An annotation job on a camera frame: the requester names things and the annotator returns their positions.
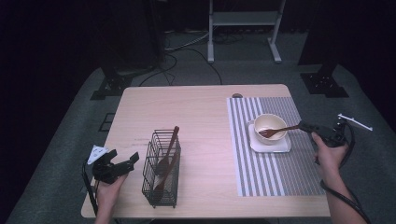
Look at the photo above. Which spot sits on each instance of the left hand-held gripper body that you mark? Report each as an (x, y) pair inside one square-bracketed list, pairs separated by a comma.
[(107, 171)]

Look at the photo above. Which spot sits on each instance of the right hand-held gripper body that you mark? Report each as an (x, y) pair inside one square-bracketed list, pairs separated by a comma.
[(334, 133)]

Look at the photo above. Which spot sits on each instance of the cream bowl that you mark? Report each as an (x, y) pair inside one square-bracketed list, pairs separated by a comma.
[(267, 123)]

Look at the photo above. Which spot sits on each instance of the person's left hand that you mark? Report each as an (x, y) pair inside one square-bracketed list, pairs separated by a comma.
[(110, 189)]

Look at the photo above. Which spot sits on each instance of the person's right hand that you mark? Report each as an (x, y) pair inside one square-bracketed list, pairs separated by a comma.
[(328, 157)]

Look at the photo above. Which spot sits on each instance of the square floor outlet cover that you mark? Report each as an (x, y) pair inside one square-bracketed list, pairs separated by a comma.
[(107, 122)]

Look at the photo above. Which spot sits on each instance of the white square plate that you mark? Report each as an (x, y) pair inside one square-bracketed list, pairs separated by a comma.
[(281, 147)]

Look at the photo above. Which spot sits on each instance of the short wooden spoon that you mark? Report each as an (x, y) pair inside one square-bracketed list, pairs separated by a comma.
[(162, 183)]

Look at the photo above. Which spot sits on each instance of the long wooden spoon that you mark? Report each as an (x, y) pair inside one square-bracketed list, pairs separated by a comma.
[(169, 147)]

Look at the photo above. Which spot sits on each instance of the black stand base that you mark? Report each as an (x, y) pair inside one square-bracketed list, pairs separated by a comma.
[(323, 84), (110, 88)]

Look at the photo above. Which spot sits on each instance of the grey striped placemat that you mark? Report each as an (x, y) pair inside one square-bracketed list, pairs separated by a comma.
[(280, 174)]

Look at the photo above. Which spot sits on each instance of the round table grommet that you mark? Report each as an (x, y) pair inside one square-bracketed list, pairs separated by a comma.
[(237, 95)]

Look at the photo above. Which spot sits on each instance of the white metal stand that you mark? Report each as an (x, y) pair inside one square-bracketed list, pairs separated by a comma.
[(246, 18)]

